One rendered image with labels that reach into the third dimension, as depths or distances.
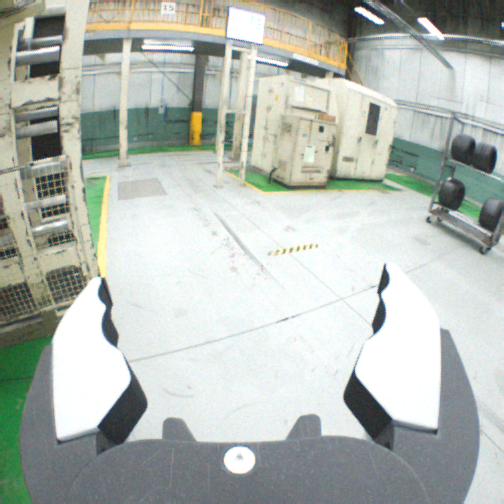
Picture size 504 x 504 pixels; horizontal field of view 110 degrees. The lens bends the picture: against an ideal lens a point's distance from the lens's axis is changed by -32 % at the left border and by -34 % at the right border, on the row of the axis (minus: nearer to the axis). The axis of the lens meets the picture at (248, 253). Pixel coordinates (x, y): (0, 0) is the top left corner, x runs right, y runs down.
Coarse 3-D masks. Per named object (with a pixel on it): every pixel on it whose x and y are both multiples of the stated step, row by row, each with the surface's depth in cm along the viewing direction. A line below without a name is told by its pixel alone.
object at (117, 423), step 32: (96, 288) 10; (64, 320) 8; (96, 320) 8; (64, 352) 7; (96, 352) 7; (64, 384) 6; (96, 384) 6; (128, 384) 6; (64, 416) 5; (96, 416) 5; (128, 416) 6
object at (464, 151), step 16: (448, 128) 298; (448, 144) 308; (464, 144) 283; (480, 144) 261; (464, 160) 296; (480, 160) 264; (496, 160) 267; (448, 192) 327; (464, 192) 334; (448, 208) 344; (496, 208) 257; (464, 224) 341; (480, 224) 293; (496, 224) 290; (480, 240) 287; (496, 240) 295
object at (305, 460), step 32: (128, 448) 4; (160, 448) 4; (192, 448) 4; (224, 448) 4; (256, 448) 4; (288, 448) 4; (320, 448) 4; (352, 448) 4; (384, 448) 4; (96, 480) 3; (128, 480) 3; (160, 480) 4; (192, 480) 4; (224, 480) 4; (256, 480) 4; (288, 480) 4; (320, 480) 4; (352, 480) 3; (384, 480) 3; (416, 480) 3
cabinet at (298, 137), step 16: (288, 128) 391; (304, 128) 380; (320, 128) 391; (336, 128) 406; (288, 144) 401; (304, 144) 394; (320, 144) 408; (288, 160) 410; (304, 160) 410; (320, 160) 424; (272, 176) 461; (288, 176) 418; (304, 176) 426; (320, 176) 442
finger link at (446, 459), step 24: (456, 360) 6; (456, 384) 5; (456, 408) 4; (384, 432) 5; (408, 432) 4; (432, 432) 4; (456, 432) 4; (408, 456) 4; (432, 456) 4; (456, 456) 3; (432, 480) 3; (456, 480) 3
